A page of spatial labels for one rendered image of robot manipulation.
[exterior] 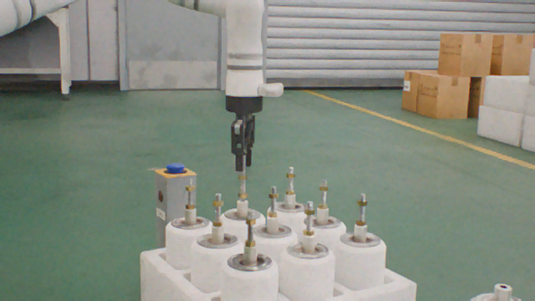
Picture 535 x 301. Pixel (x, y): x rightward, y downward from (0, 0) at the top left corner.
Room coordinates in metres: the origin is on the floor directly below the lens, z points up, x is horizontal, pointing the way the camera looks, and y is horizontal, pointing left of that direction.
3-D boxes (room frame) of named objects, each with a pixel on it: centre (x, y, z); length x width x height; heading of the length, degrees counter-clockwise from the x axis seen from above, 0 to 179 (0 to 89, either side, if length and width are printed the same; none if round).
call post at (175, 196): (1.36, 0.20, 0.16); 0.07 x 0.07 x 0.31; 32
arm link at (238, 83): (1.25, 0.03, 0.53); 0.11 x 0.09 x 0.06; 81
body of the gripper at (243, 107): (1.25, 0.05, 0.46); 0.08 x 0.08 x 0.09
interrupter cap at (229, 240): (1.09, 0.08, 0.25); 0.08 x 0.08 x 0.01
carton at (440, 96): (4.59, -1.28, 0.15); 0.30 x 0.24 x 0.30; 14
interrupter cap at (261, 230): (1.15, -0.02, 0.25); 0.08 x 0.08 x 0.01
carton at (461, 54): (4.63, -1.43, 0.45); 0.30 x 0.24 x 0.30; 17
